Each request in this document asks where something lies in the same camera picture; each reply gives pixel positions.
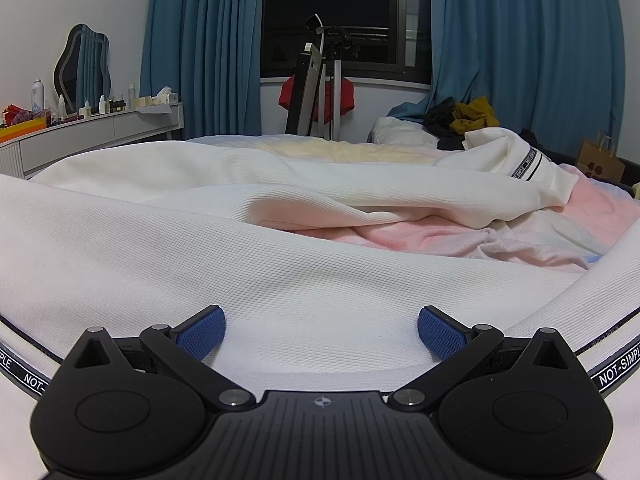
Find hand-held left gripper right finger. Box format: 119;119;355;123
388;305;577;414

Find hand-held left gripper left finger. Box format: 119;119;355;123
64;305;257;414

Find cream white pants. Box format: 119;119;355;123
0;127;640;480

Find pastel pink bed sheet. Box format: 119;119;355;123
185;135;640;273

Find black garment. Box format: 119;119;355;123
425;97;468;151

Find white dressing table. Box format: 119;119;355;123
0;101;185;178

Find mustard yellow garment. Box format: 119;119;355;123
449;97;501;135

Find brown paper bag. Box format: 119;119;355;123
576;130;625;181

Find row of cosmetic bottles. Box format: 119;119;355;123
56;82;138;117

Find red cloth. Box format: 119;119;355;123
278;74;356;123

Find black and silver stand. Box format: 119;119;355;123
285;14;361;141

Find orange tray box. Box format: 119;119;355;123
0;116;48;143

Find blue curtain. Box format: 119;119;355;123
390;0;626;171
140;0;263;138

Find wavy frame mirror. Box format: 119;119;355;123
53;23;111;113

